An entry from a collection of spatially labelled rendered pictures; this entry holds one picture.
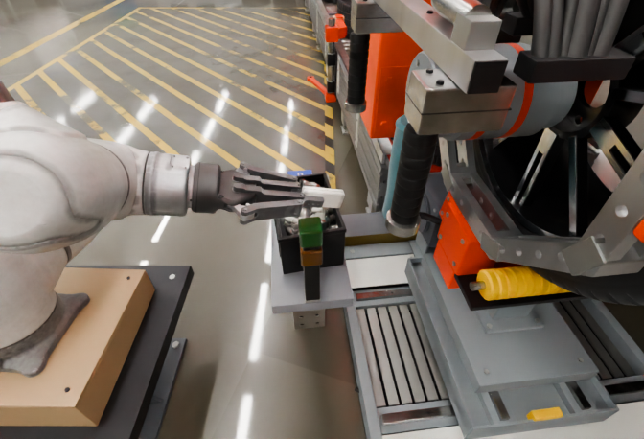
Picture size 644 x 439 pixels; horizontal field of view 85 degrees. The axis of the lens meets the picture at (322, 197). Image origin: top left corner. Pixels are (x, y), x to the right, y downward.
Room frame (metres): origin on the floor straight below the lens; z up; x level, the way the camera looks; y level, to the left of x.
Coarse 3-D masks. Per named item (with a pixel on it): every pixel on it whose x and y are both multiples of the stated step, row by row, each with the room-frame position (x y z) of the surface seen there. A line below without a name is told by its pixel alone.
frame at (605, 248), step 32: (480, 0) 0.76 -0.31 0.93; (448, 160) 0.64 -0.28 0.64; (640, 160) 0.29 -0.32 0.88; (480, 192) 0.56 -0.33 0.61; (640, 192) 0.27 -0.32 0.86; (480, 224) 0.47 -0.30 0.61; (512, 224) 0.46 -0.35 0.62; (608, 224) 0.28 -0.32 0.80; (512, 256) 0.37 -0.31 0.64; (544, 256) 0.32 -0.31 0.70; (576, 256) 0.28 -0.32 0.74; (608, 256) 0.26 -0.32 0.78; (640, 256) 0.26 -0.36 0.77
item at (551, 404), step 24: (408, 264) 0.74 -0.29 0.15; (432, 312) 0.57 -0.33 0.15; (432, 336) 0.50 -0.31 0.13; (456, 360) 0.43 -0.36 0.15; (456, 384) 0.36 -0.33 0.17; (552, 384) 0.37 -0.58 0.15; (576, 384) 0.35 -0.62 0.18; (600, 384) 0.36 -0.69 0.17; (456, 408) 0.32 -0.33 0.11; (480, 408) 0.31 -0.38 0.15; (504, 408) 0.30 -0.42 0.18; (528, 408) 0.31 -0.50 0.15; (552, 408) 0.30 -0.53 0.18; (576, 408) 0.30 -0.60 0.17; (600, 408) 0.31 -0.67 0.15; (480, 432) 0.26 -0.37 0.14; (504, 432) 0.27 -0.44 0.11
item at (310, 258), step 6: (300, 252) 0.41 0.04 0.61; (306, 252) 0.40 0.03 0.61; (312, 252) 0.40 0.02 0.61; (318, 252) 0.41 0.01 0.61; (300, 258) 0.42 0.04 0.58; (306, 258) 0.40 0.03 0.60; (312, 258) 0.40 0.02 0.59; (318, 258) 0.40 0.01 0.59; (306, 264) 0.40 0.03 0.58; (312, 264) 0.40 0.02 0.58; (318, 264) 0.40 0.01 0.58
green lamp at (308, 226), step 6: (300, 222) 0.43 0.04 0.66; (306, 222) 0.43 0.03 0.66; (312, 222) 0.43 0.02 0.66; (318, 222) 0.43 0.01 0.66; (300, 228) 0.41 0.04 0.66; (306, 228) 0.41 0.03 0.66; (312, 228) 0.41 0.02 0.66; (318, 228) 0.41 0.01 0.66; (300, 234) 0.40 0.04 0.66; (306, 234) 0.40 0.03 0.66; (312, 234) 0.40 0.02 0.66; (318, 234) 0.40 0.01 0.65; (300, 240) 0.40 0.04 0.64; (306, 240) 0.40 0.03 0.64; (312, 240) 0.40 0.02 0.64; (318, 240) 0.40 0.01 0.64; (300, 246) 0.40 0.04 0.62; (306, 246) 0.40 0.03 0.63; (312, 246) 0.40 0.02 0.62
